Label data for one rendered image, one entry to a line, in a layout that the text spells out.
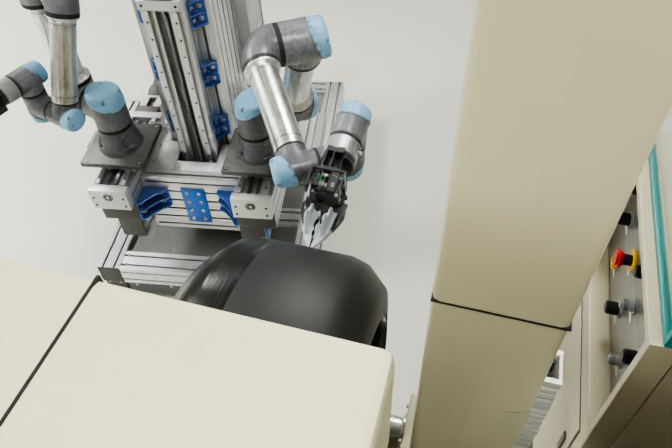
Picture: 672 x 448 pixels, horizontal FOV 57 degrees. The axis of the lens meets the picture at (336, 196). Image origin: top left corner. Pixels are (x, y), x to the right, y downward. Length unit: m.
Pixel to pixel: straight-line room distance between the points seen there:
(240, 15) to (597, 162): 1.94
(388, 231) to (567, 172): 2.37
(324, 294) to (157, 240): 1.82
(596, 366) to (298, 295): 0.83
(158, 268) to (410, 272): 1.04
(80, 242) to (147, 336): 2.60
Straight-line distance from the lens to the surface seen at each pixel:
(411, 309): 2.58
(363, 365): 0.43
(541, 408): 0.92
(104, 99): 2.15
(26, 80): 2.13
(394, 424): 1.35
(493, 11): 0.40
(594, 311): 1.60
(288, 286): 0.89
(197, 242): 2.59
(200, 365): 0.44
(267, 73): 1.56
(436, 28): 4.12
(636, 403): 1.30
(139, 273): 2.57
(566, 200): 0.49
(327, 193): 1.21
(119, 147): 2.24
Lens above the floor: 2.16
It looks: 47 degrees down
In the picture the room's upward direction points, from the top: 2 degrees counter-clockwise
